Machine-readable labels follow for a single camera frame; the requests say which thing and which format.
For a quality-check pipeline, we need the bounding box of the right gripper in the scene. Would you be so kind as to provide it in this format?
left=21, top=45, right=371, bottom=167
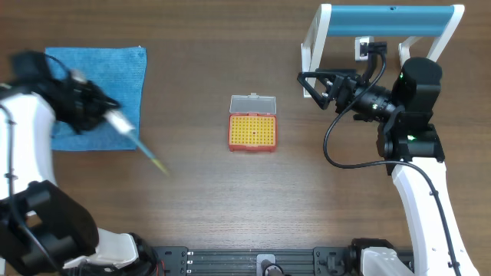
left=296, top=71, right=364, bottom=114

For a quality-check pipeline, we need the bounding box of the white pipette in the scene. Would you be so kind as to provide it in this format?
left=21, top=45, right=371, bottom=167
left=70, top=67, right=170, bottom=177

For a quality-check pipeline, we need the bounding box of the red and yellow tip box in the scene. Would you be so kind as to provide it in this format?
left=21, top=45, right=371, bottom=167
left=228, top=92, right=278, bottom=153

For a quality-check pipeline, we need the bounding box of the white and blue stand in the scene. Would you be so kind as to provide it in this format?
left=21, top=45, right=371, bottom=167
left=301, top=2, right=465, bottom=98

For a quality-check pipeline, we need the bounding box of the blue cloth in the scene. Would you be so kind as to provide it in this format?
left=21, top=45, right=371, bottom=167
left=44, top=46, right=148, bottom=152

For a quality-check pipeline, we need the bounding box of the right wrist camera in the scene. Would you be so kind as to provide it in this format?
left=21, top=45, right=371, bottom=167
left=354, top=36, right=387, bottom=62

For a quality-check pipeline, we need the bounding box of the mounting rail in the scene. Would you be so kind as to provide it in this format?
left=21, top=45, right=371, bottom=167
left=153, top=246, right=415, bottom=276

